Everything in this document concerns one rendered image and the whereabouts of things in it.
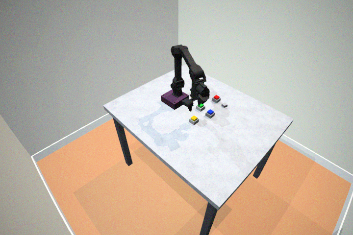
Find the blue button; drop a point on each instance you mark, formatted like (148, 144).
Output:
(210, 113)

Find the red button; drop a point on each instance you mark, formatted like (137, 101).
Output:
(216, 99)

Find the yellow button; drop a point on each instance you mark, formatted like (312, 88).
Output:
(194, 120)

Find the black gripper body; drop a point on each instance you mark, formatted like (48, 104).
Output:
(189, 102)

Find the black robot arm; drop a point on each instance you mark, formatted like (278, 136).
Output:
(195, 71)

